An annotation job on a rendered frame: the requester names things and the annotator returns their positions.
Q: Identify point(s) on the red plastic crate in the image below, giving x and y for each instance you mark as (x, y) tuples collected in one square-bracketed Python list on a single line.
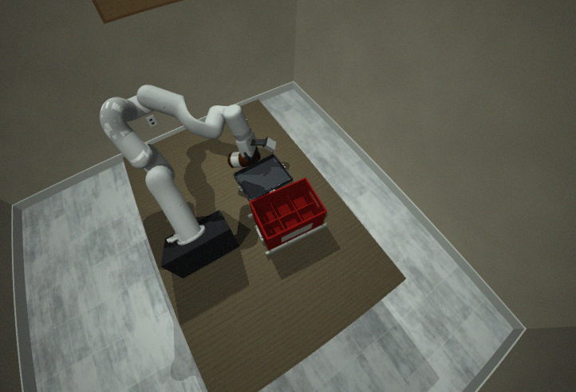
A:
[(291, 208)]

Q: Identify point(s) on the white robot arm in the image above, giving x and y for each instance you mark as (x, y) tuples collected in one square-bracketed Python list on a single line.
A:
[(113, 115)]

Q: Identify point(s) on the brown glass bottle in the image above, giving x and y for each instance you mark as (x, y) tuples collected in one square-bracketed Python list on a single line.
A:
[(235, 160)]

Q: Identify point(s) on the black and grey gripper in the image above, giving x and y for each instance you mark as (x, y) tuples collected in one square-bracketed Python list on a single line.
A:
[(246, 149)]

